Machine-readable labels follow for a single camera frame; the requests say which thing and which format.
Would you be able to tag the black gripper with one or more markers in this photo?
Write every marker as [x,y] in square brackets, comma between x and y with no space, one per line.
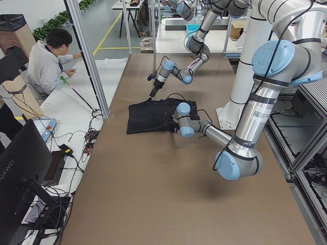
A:
[155,88]
[171,122]

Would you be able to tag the black graphic t-shirt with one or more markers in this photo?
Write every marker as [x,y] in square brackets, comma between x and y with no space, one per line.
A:
[153,116]

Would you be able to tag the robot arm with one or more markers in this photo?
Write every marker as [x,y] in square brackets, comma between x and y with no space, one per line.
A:
[195,44]
[277,64]

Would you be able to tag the white cloth on table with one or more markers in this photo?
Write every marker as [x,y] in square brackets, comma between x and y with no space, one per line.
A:
[114,63]

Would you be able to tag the metal reacher grabber tool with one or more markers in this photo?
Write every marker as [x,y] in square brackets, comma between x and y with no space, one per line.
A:
[93,110]

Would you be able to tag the blue plastic tray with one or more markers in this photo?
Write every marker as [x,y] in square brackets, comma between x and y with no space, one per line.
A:
[192,27]

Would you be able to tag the red black usb hub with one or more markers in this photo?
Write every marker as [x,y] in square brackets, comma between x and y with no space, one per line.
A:
[90,139]

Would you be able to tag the black power adapter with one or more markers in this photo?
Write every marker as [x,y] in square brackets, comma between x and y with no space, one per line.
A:
[68,151]

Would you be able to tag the seated person in hoodie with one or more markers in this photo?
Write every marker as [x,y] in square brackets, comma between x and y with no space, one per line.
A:
[46,61]

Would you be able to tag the teach pendant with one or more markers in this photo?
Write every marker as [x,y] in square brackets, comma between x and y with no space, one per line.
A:
[45,127]

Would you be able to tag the white central robot column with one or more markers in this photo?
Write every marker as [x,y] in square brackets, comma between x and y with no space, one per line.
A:
[257,32]

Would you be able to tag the black Huawei monitor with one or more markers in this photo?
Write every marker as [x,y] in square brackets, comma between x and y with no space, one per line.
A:
[24,165]

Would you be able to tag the cardboard box with bag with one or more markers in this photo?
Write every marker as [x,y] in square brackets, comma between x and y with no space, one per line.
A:
[16,44]

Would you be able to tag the aluminium frame post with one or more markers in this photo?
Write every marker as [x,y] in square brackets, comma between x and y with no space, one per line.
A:
[76,20]

